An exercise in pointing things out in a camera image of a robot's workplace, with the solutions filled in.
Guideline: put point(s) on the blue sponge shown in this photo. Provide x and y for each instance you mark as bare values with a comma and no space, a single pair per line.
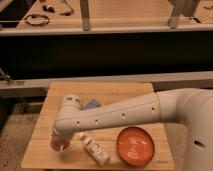
92,104

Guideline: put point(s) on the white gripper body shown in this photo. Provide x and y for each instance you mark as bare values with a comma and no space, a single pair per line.
100,155

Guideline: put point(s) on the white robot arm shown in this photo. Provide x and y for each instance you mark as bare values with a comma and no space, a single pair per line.
192,107

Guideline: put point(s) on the red pepper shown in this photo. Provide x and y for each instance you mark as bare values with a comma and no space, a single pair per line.
59,145

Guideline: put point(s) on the orange ceramic bowl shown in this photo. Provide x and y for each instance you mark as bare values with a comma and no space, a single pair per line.
135,146

